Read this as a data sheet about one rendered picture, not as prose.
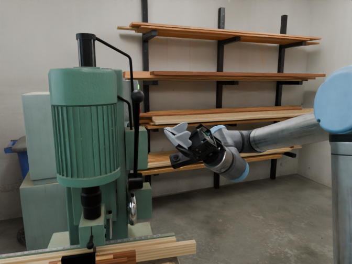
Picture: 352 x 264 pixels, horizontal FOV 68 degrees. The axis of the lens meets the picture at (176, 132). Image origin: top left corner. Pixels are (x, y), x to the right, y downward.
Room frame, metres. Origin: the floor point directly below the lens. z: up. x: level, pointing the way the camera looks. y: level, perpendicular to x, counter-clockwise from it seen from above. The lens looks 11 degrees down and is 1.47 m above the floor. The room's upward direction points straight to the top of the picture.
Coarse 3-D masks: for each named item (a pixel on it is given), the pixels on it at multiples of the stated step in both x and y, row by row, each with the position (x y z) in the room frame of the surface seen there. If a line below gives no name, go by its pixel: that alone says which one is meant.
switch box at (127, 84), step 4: (124, 84) 1.02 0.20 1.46; (128, 84) 1.02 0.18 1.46; (136, 84) 1.03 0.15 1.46; (124, 88) 1.02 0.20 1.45; (128, 88) 1.02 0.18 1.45; (136, 88) 1.03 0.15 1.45; (124, 92) 1.02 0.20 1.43; (128, 92) 1.02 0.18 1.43; (124, 96) 1.02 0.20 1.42; (128, 96) 1.02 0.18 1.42; (128, 100) 1.02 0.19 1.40; (124, 104) 1.02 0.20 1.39; (124, 108) 1.02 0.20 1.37; (132, 108) 1.02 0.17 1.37; (124, 112) 1.02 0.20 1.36; (128, 112) 1.02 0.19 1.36; (132, 112) 1.02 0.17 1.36; (124, 116) 1.02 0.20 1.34; (128, 116) 1.02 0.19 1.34; (132, 116) 1.02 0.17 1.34; (124, 120) 1.02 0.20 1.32; (128, 120) 1.02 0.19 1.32; (132, 120) 1.02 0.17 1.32
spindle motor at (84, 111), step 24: (72, 72) 0.64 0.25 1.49; (96, 72) 0.66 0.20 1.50; (72, 96) 0.64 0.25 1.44; (96, 96) 0.66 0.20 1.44; (72, 120) 0.64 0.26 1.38; (96, 120) 0.66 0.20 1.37; (72, 144) 0.65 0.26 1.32; (96, 144) 0.66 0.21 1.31; (72, 168) 0.65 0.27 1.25; (96, 168) 0.66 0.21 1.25
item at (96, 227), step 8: (104, 208) 0.78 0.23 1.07; (104, 216) 0.74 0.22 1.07; (80, 224) 0.69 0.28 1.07; (88, 224) 0.69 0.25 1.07; (96, 224) 0.69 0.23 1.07; (104, 224) 0.72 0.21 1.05; (80, 232) 0.67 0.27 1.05; (88, 232) 0.68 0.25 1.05; (96, 232) 0.68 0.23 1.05; (104, 232) 0.70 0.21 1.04; (80, 240) 0.67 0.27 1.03; (88, 240) 0.68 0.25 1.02; (96, 240) 0.68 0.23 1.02; (104, 240) 0.69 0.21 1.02
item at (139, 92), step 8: (136, 96) 0.67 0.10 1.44; (136, 104) 0.69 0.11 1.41; (136, 112) 0.71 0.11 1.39; (136, 120) 0.73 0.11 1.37; (136, 128) 0.74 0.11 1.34; (136, 136) 0.76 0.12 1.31; (136, 144) 0.78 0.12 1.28; (136, 152) 0.80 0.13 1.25; (136, 160) 0.82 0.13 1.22; (136, 168) 0.85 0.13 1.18; (128, 176) 0.88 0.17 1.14; (136, 176) 0.87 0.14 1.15; (128, 184) 0.87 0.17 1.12; (136, 184) 0.87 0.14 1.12
